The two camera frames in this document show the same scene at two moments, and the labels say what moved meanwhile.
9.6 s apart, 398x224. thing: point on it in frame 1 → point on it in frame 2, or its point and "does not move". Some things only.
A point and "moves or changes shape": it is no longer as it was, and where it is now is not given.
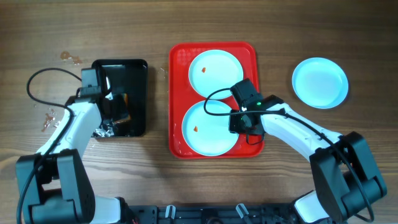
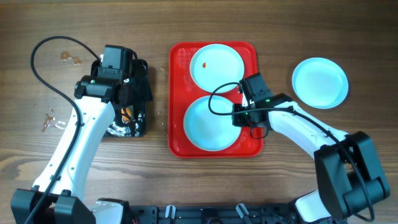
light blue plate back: [319, 83] does not move
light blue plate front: [208, 134] moves or changes shape
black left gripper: [120, 99] → [142, 91]
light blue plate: [213, 70] moves or changes shape
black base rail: [216, 214] does not move
